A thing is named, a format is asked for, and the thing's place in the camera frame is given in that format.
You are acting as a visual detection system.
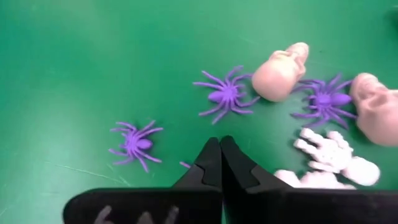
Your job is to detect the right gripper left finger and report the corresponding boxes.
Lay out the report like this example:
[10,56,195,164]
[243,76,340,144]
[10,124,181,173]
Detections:
[63,137,223,224]

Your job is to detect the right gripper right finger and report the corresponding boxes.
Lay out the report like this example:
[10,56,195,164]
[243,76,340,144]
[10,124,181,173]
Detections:
[220,135,398,224]

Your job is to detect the beige toy skull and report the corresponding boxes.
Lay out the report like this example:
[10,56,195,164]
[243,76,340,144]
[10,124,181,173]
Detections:
[251,42,310,103]
[348,72,398,147]

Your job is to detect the white skeleton hand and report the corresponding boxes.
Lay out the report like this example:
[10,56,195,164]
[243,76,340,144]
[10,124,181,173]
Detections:
[294,127,381,187]
[273,169,357,190]

